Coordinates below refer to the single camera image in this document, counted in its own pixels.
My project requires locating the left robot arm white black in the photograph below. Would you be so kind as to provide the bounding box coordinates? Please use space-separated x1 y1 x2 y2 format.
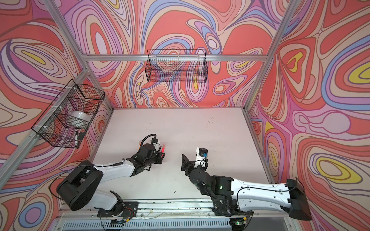
52 133 165 219

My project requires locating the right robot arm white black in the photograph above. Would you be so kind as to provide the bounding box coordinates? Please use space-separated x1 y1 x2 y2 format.
181 155 312 221

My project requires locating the black marker in basket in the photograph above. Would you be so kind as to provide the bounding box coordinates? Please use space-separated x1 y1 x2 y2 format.
74 131 79 148

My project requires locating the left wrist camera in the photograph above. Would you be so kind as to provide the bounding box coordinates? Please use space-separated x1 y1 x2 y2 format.
151 138 161 149

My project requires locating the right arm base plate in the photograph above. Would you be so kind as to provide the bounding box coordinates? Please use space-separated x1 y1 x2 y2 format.
212 200 254 218

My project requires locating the aluminium front rail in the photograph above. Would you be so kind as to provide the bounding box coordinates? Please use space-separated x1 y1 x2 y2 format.
58 198 288 219

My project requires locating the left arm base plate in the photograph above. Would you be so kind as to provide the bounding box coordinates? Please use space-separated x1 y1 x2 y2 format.
97 201 139 218

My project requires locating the black wire basket left wall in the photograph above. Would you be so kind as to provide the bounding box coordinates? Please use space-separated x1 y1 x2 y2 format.
32 80 105 149

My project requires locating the black wire basket wall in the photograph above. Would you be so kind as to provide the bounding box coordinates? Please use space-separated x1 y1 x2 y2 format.
145 49 208 83
32 80 105 149

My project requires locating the black wire basket back wall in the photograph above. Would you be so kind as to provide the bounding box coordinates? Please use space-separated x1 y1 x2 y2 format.
145 49 208 83

